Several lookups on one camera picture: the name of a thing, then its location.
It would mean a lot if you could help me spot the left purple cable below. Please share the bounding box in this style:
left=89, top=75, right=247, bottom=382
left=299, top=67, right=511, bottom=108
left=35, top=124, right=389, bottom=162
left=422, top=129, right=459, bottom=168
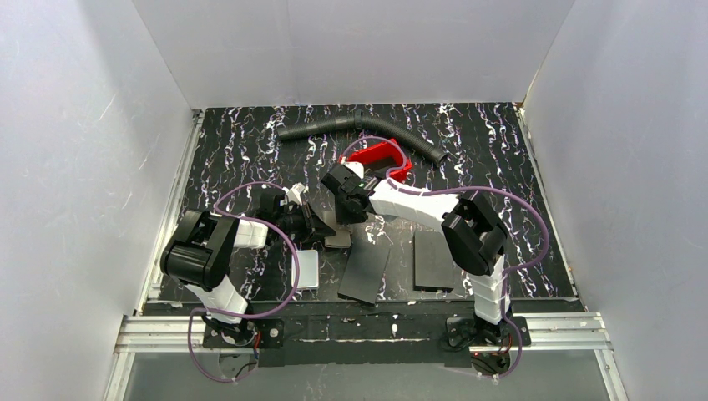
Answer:
left=186, top=181, right=302, bottom=384

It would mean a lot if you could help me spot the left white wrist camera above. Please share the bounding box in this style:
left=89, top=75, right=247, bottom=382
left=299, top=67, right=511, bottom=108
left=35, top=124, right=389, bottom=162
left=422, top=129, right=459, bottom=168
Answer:
left=283, top=183, right=308, bottom=206

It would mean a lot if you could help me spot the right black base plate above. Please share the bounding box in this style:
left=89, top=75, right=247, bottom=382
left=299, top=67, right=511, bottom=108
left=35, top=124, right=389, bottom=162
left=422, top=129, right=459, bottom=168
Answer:
left=442, top=316, right=532, bottom=351

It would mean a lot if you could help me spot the black card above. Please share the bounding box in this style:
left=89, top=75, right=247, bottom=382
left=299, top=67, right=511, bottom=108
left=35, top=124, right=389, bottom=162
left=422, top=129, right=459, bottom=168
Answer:
left=337, top=239, right=390, bottom=305
left=413, top=231, right=455, bottom=292

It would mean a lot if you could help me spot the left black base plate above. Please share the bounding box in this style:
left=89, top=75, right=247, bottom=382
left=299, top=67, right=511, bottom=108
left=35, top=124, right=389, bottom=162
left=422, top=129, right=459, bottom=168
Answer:
left=202, top=317, right=284, bottom=349

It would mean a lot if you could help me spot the black corrugated hose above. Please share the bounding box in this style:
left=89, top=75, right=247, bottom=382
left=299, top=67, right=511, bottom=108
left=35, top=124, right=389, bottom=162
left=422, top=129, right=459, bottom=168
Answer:
left=276, top=110, right=448, bottom=168

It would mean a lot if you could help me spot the red plastic tray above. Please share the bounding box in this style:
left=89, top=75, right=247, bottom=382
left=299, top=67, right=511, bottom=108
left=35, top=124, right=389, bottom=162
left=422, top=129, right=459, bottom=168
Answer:
left=341, top=139, right=412, bottom=184

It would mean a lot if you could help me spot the black card left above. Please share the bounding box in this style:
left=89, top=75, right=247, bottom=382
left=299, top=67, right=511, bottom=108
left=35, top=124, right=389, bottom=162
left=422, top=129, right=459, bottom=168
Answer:
left=337, top=239, right=390, bottom=305

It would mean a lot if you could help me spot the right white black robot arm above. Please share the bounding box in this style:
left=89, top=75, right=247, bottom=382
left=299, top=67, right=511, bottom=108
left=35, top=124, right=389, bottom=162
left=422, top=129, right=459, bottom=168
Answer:
left=321, top=164, right=510, bottom=325

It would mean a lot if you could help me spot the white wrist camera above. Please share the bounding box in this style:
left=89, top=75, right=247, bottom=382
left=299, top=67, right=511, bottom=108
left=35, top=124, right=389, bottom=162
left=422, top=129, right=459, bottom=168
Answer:
left=283, top=183, right=308, bottom=206
left=342, top=161, right=365, bottom=179

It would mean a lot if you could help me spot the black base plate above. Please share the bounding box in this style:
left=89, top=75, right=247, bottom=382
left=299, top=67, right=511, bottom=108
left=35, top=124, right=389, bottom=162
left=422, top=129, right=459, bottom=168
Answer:
left=442, top=316, right=532, bottom=351
left=202, top=317, right=284, bottom=349

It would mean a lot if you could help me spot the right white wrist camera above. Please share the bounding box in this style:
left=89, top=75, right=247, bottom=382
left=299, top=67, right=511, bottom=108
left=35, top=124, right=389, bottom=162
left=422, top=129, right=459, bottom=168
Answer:
left=342, top=161, right=365, bottom=179

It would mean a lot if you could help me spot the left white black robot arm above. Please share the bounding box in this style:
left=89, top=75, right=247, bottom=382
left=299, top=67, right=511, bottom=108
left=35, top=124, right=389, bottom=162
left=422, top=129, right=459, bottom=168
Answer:
left=159, top=183, right=336, bottom=328

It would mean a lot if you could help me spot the black card right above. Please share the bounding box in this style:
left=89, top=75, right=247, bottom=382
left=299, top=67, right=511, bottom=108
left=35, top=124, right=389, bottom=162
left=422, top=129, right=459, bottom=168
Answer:
left=413, top=231, right=455, bottom=292

